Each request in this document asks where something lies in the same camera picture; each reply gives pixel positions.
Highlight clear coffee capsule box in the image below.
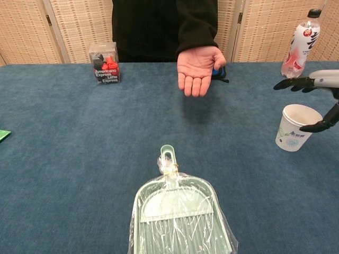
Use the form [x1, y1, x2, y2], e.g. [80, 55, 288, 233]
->
[88, 42, 123, 85]

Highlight green dustpan brush set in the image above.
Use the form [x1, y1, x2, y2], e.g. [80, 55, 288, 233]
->
[127, 144, 238, 254]

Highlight clear pink-label drink bottle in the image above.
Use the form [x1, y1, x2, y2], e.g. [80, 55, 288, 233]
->
[280, 8, 323, 79]

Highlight person's black torso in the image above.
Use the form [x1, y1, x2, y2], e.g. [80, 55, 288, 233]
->
[111, 0, 186, 63]

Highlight blue table cloth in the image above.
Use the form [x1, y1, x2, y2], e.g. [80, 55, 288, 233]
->
[0, 61, 339, 254]

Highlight person's black sleeved forearm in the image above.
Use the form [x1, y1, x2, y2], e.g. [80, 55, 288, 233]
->
[175, 0, 219, 55]

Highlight woven folding screen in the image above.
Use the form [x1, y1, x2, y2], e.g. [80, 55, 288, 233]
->
[0, 0, 339, 67]

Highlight blue black object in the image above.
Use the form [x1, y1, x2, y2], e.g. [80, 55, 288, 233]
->
[212, 65, 229, 83]

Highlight white paper cup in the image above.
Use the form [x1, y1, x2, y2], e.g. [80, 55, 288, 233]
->
[275, 104, 324, 152]

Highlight person's open hand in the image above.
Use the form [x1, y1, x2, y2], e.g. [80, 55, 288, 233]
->
[176, 46, 227, 97]

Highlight green flat object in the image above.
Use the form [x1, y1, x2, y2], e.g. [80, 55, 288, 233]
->
[0, 129, 12, 144]

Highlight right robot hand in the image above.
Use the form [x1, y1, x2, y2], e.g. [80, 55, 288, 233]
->
[273, 69, 339, 133]

